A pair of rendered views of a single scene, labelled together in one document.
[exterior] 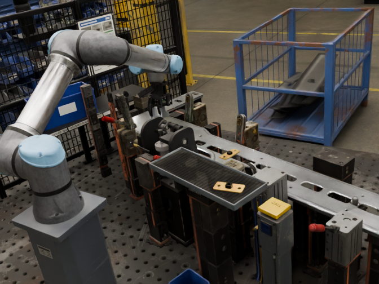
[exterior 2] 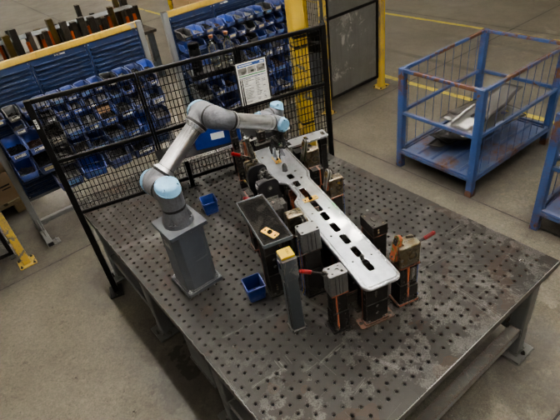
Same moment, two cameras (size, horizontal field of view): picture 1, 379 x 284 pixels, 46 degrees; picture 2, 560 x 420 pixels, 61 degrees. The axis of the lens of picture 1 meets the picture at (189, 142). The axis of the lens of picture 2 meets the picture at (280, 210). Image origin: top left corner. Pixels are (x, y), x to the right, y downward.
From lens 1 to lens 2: 1.05 m
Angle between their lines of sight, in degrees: 20
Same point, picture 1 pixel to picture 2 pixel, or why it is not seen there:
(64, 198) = (177, 217)
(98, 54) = (214, 124)
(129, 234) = (239, 238)
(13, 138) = (154, 175)
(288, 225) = (292, 265)
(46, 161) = (167, 195)
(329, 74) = (478, 118)
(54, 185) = (172, 208)
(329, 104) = (474, 147)
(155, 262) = (247, 262)
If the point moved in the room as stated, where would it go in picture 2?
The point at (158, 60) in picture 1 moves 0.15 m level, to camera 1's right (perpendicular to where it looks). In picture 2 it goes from (266, 123) to (294, 123)
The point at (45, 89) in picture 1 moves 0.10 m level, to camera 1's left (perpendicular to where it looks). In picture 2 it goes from (178, 143) to (160, 143)
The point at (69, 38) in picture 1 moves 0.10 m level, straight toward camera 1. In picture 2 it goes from (198, 109) to (194, 118)
